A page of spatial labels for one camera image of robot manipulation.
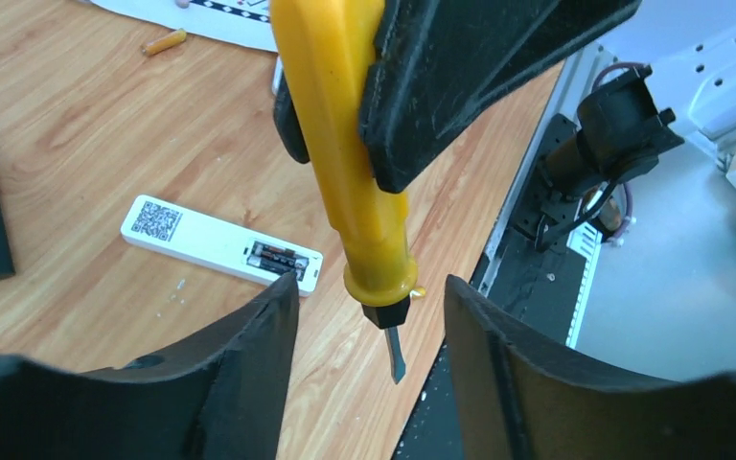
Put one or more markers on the white power strip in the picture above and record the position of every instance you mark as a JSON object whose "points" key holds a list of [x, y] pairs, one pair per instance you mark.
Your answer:
{"points": [[698, 84]]}

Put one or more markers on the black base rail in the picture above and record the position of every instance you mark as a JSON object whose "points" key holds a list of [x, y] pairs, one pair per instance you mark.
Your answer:
{"points": [[539, 289]]}

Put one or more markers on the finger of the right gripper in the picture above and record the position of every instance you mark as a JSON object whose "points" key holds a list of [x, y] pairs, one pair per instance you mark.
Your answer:
{"points": [[287, 124], [440, 64]]}

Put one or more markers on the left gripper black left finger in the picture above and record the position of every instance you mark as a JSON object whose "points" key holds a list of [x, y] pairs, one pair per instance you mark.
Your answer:
{"points": [[218, 393]]}

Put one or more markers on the yellow handled screwdriver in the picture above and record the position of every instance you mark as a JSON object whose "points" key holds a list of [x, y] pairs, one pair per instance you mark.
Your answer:
{"points": [[327, 48]]}

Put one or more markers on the long white remote control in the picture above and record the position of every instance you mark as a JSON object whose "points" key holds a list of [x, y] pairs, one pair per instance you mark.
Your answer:
{"points": [[190, 236]]}

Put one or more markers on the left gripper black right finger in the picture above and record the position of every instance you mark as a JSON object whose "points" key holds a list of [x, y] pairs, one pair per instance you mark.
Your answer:
{"points": [[521, 395]]}

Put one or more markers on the black batteries in white remote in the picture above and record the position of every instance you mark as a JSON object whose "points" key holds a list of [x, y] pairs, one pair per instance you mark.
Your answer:
{"points": [[276, 259]]}

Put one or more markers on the patterned white cloth mat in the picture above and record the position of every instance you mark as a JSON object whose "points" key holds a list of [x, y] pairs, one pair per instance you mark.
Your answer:
{"points": [[243, 23]]}

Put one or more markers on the short white remote control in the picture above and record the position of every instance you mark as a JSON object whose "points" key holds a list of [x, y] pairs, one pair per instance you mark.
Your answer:
{"points": [[277, 76]]}

